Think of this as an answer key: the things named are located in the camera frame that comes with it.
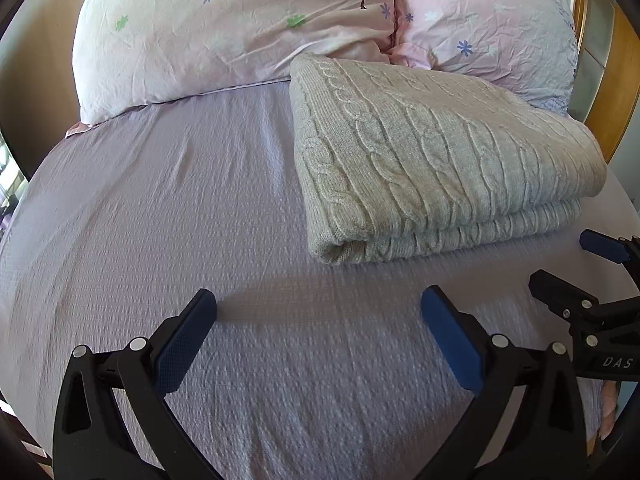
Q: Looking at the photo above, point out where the pink star print pillow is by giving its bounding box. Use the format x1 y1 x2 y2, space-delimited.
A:
390 0 582 117

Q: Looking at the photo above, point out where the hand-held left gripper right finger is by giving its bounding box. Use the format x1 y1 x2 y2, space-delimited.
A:
419 285 599 480

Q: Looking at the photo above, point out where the lavender bed sheet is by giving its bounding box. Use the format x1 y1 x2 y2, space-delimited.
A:
0 80 640 480

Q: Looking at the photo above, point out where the wooden headboard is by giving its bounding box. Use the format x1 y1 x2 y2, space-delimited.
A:
571 0 640 163

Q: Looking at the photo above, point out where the pink tree print pillow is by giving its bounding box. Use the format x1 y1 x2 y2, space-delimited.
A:
65 0 399 139

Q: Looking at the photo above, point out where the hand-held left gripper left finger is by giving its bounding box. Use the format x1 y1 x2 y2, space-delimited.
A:
52 288 222 480

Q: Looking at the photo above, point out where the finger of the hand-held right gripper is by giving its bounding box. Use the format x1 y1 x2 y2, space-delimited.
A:
579 228 640 267
528 269 608 333

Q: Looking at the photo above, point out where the cream cable-knit blanket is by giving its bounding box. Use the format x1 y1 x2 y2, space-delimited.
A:
289 52 608 264

